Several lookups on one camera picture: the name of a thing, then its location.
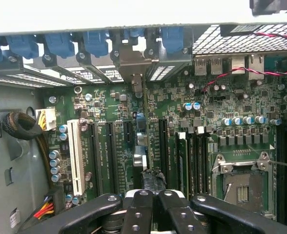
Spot black RAM slot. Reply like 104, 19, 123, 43
276, 124, 287, 220
189, 126, 199, 195
197, 126, 209, 195

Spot black labelled RAM stick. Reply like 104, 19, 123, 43
176, 131, 190, 199

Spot long black expansion slot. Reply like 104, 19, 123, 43
86, 121, 103, 195
105, 120, 119, 195
158, 117, 170, 187

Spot CPU socket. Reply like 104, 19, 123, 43
210, 150, 277, 216

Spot short black expansion slot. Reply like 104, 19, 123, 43
122, 120, 135, 144

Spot white expansion slot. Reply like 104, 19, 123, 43
67, 119, 86, 196

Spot green motherboard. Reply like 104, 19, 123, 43
42, 56, 287, 220

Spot white power connector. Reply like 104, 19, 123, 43
35, 108, 57, 132

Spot open black PC case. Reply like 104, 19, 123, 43
0, 0, 287, 234

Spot perforated slot cover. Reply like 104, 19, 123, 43
145, 64, 176, 82

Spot silver USB port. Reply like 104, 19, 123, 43
210, 58, 224, 76
194, 58, 209, 76

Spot silver display port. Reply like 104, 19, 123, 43
230, 56, 246, 74

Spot silver network port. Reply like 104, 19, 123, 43
247, 53, 266, 81

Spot red yellow power wires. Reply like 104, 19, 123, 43
32, 187, 66, 220

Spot black sleeved power cable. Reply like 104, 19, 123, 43
1, 111, 51, 191

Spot red black twisted wire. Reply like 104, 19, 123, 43
201, 31, 287, 94

